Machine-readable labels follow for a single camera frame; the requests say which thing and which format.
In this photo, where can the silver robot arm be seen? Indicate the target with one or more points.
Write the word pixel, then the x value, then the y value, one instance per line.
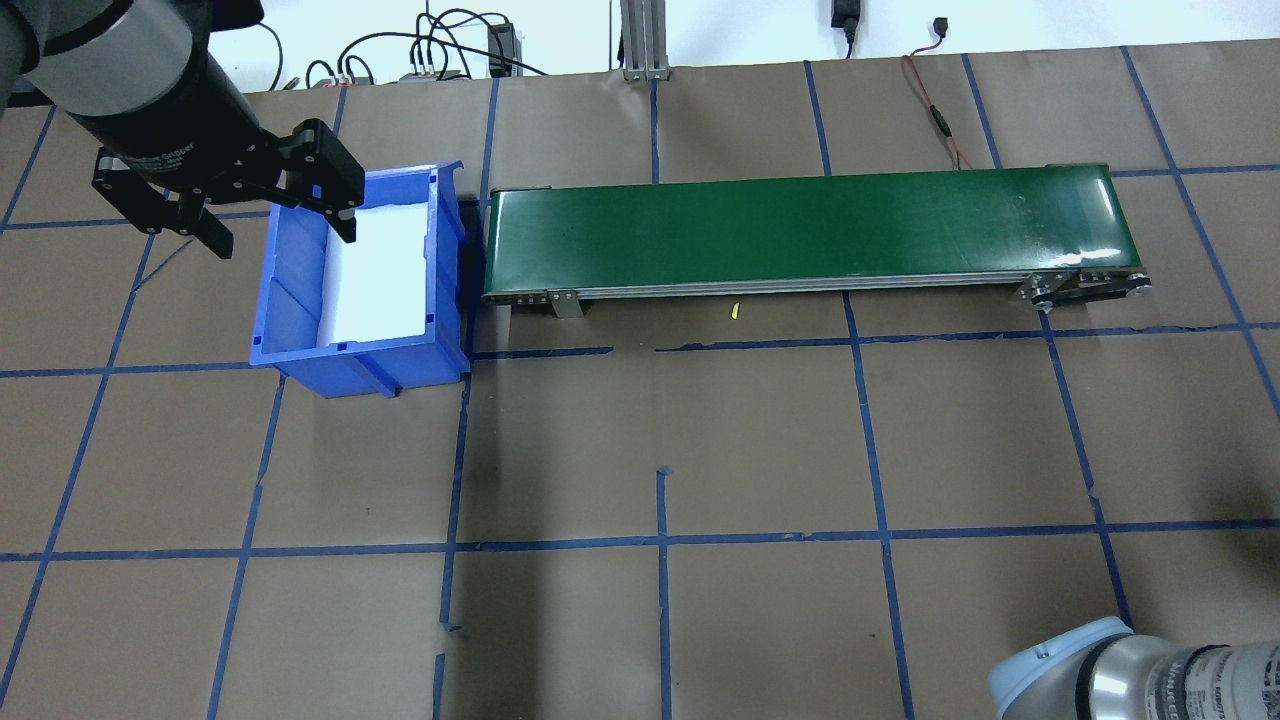
pixel 105 60
pixel 1150 680

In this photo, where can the blue plastic bin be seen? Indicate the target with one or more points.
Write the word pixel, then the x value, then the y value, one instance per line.
pixel 290 320

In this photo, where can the black power brick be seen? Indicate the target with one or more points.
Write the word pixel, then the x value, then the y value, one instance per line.
pixel 505 45

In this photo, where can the green belt conveyor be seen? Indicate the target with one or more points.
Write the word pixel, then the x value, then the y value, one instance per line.
pixel 800 230

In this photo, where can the black power adapter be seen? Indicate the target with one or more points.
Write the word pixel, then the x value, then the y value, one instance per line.
pixel 846 12

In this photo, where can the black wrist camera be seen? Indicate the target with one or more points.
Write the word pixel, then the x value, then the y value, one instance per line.
pixel 225 12

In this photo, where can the aluminium profile post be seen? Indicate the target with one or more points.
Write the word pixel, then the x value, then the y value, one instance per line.
pixel 645 40

